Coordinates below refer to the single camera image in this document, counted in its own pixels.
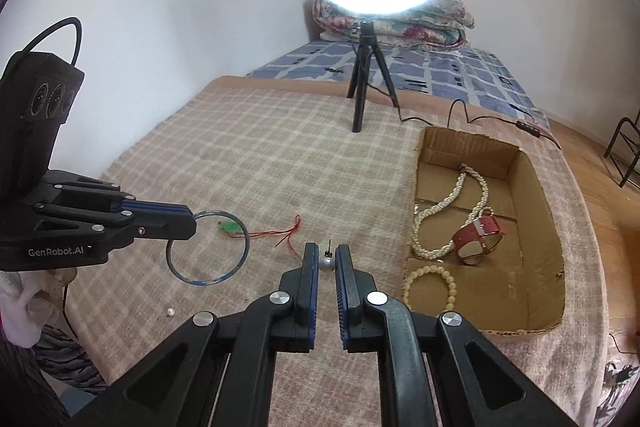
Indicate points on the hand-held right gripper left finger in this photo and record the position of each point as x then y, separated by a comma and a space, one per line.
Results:
312, 277

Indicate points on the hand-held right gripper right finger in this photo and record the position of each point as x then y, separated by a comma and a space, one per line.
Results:
341, 287

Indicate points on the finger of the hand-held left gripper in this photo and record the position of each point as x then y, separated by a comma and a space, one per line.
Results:
160, 227
155, 208

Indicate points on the silver bead earring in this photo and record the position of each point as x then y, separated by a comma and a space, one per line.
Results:
327, 263

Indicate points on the dark bangle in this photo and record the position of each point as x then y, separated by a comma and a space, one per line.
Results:
245, 247

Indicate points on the thin pearl strand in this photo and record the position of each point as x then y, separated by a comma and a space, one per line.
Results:
425, 253

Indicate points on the cardboard box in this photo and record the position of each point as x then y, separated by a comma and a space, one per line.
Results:
545, 232

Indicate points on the beige plaid blanket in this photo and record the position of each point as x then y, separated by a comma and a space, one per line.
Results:
250, 147

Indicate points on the white cloth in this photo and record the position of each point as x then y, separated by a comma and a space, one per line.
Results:
22, 307

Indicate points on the grey patterned cloth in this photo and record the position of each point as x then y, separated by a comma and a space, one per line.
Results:
70, 362

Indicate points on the black tripod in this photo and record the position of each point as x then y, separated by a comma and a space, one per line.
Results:
361, 97

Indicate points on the blue checked bed sheet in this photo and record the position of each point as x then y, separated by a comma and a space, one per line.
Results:
450, 72

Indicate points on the folded floral quilt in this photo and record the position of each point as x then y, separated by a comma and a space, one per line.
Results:
430, 29

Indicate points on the black clothes rack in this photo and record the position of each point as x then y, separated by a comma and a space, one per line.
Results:
620, 142

